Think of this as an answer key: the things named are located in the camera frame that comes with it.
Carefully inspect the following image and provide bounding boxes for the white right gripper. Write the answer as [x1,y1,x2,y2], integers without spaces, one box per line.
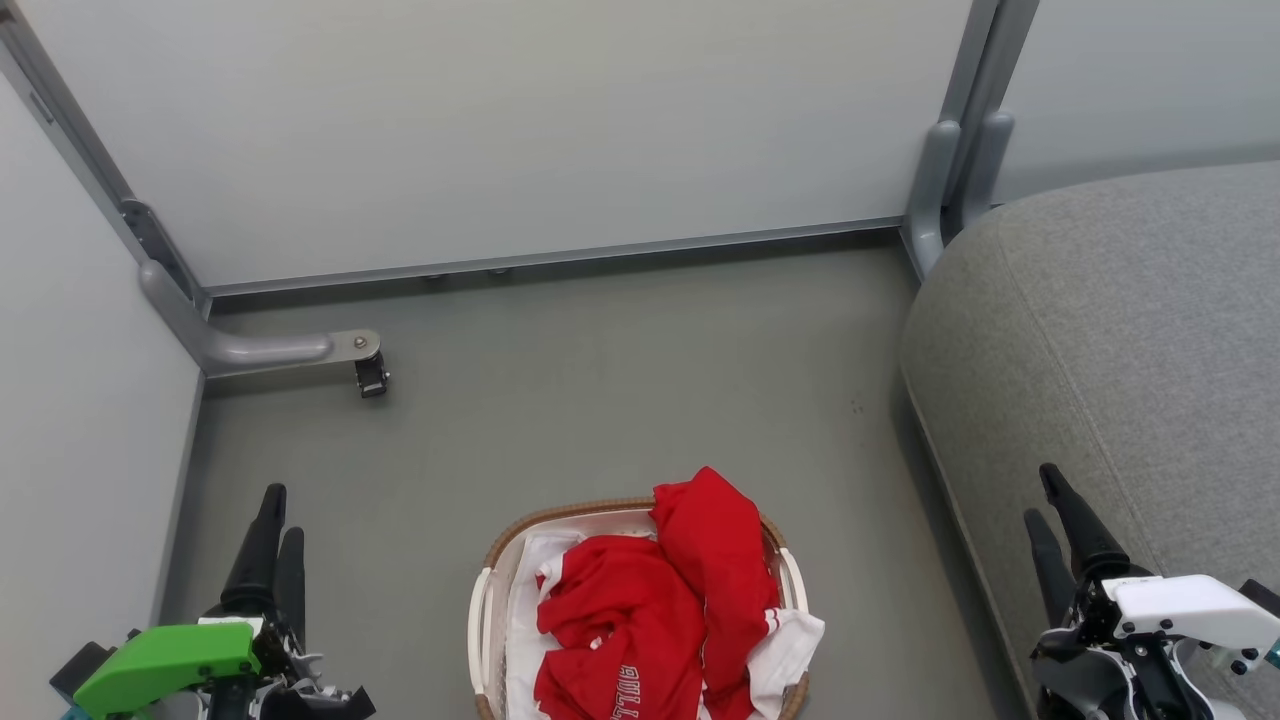
[1022,462,1280,720]

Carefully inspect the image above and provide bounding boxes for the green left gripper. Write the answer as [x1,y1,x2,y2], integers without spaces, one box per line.
[72,483,377,720]

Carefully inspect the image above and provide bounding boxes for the red Bulls print garment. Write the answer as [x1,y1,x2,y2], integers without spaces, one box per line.
[533,535,708,720]

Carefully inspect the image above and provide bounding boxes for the red garment with striped hem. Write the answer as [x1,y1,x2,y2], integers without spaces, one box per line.
[650,466,827,720]

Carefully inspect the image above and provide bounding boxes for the grey fabric sofa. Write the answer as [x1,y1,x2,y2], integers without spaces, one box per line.
[899,160,1280,720]

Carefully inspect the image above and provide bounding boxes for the white cloth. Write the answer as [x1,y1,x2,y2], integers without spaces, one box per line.
[505,530,601,720]

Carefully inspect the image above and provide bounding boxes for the grey double partition foot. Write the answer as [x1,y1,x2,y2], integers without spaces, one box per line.
[903,110,1017,283]

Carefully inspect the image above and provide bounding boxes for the woven laundry basket white handles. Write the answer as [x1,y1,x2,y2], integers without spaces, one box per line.
[467,497,810,720]

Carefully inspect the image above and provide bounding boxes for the grey partition bottom rail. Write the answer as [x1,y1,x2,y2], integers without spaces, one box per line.
[204,217,907,299]

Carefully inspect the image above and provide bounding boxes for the grey partition corner post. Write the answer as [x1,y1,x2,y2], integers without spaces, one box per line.
[938,0,1041,136]

